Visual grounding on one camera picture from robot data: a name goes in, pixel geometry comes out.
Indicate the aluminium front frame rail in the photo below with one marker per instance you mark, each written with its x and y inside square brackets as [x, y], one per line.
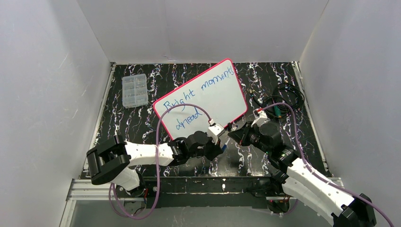
[85, 190]

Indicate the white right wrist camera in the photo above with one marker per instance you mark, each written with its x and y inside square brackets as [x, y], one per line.
[260, 117]

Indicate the green handled screwdriver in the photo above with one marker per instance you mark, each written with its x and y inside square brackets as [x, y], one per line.
[277, 111]

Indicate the clear plastic compartment box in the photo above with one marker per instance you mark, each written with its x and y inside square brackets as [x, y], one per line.
[134, 91]

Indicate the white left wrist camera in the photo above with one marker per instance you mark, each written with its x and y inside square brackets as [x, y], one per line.
[215, 130]

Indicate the pink framed whiteboard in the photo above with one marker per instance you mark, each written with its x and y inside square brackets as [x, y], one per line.
[214, 94]

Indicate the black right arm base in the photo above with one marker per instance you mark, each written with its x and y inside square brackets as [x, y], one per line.
[277, 201]

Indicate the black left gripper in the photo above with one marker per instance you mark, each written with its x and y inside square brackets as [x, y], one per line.
[216, 147]

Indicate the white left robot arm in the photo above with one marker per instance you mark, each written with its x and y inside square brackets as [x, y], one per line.
[110, 161]

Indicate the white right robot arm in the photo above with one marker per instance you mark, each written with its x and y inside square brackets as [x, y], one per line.
[301, 181]

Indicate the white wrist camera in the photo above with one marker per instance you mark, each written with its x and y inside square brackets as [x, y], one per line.
[260, 117]
[215, 130]

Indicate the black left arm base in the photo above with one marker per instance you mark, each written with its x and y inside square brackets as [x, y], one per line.
[147, 188]

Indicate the metal whiteboard stand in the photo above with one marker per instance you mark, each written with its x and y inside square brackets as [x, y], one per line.
[229, 126]

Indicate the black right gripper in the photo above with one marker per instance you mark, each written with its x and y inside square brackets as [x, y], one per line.
[246, 135]

